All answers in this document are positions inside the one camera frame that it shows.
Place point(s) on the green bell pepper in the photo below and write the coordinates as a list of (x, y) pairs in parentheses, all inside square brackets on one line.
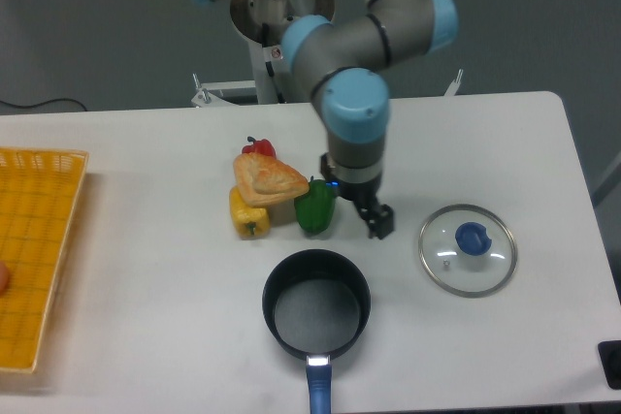
[(315, 209)]

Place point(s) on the black device at table edge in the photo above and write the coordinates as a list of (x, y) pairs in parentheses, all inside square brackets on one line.
[(610, 356)]

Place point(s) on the yellow bell pepper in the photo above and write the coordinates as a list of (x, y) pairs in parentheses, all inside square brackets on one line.
[(249, 222)]

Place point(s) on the red bell pepper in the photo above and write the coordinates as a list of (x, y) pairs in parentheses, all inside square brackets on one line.
[(261, 146)]

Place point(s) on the yellow woven basket tray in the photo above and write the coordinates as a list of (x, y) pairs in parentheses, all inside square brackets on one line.
[(40, 189)]

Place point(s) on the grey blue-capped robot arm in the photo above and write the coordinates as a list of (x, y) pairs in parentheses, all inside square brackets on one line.
[(337, 67)]

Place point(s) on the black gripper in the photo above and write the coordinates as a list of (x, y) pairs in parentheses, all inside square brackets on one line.
[(360, 186)]

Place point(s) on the golden triangle puff pastry bread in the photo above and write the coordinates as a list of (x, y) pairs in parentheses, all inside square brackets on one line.
[(265, 181)]

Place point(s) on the grey table leg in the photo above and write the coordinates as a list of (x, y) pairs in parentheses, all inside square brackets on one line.
[(607, 181)]

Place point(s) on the glass pot lid blue knob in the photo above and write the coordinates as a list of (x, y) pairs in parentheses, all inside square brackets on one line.
[(467, 250)]

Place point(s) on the dark saucepan with blue handle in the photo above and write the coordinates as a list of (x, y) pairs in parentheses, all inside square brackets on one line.
[(316, 303)]

